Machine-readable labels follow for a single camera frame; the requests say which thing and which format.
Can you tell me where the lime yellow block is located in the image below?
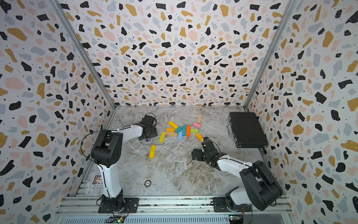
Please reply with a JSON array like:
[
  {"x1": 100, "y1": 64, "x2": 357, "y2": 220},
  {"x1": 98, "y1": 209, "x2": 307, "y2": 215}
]
[{"x1": 158, "y1": 132, "x2": 166, "y2": 143}]

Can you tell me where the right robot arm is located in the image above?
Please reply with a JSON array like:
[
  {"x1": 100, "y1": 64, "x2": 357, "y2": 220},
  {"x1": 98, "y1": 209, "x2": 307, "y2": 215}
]
[{"x1": 192, "y1": 137, "x2": 283, "y2": 211}]

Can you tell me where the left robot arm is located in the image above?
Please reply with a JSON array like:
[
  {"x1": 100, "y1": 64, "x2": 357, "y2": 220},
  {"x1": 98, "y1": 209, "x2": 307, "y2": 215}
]
[{"x1": 87, "y1": 113, "x2": 158, "y2": 211}]

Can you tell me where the orange-yellow block right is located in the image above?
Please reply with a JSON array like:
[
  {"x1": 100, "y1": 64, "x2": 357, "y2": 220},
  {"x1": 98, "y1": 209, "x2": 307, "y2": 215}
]
[{"x1": 196, "y1": 133, "x2": 203, "y2": 142}]

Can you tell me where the tan wooden block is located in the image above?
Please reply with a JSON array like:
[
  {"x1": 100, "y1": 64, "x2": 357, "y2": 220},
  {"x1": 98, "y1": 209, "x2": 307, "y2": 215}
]
[{"x1": 166, "y1": 132, "x2": 178, "y2": 137}]

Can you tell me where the pink block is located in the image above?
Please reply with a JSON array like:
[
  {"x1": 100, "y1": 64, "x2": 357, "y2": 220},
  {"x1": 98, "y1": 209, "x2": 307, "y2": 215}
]
[{"x1": 193, "y1": 122, "x2": 201, "y2": 128}]

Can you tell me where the teal block tilted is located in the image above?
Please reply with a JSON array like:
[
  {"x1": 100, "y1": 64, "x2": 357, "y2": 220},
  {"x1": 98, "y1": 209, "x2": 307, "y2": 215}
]
[{"x1": 175, "y1": 126, "x2": 183, "y2": 133}]

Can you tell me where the orange block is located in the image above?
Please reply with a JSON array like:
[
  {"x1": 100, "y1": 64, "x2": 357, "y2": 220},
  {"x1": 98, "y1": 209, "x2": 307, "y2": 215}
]
[{"x1": 186, "y1": 126, "x2": 191, "y2": 137}]

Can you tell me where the tan block upper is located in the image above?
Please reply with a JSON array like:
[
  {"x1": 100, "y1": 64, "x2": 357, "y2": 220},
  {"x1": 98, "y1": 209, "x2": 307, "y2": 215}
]
[{"x1": 197, "y1": 114, "x2": 202, "y2": 124}]

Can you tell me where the teal block upright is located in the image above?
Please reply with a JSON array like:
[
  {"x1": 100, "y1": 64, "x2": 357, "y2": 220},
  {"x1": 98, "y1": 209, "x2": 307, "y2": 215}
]
[{"x1": 182, "y1": 126, "x2": 187, "y2": 136}]

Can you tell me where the black briefcase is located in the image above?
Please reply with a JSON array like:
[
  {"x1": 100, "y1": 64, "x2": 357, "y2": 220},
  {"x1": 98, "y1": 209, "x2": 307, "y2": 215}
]
[{"x1": 227, "y1": 112, "x2": 268, "y2": 148}]

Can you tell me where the small card box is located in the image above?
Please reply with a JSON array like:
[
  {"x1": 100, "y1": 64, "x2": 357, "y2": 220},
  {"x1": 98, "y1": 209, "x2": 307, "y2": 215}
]
[{"x1": 91, "y1": 174, "x2": 103, "y2": 186}]

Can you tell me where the circuit board with leds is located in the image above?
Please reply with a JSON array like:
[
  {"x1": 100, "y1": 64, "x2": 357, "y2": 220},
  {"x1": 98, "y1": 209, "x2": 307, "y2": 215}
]
[{"x1": 106, "y1": 216, "x2": 125, "y2": 224}]

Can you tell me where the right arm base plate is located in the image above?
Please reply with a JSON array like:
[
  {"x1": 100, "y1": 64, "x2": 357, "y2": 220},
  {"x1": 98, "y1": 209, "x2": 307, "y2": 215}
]
[{"x1": 210, "y1": 197, "x2": 252, "y2": 212}]

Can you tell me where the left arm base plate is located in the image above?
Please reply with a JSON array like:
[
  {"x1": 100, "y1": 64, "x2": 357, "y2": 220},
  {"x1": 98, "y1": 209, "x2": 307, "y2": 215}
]
[{"x1": 98, "y1": 197, "x2": 139, "y2": 215}]

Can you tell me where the aluminium front rail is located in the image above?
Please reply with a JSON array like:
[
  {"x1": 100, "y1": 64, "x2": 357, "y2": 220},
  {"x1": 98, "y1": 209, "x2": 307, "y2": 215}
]
[{"x1": 55, "y1": 196, "x2": 293, "y2": 218}]

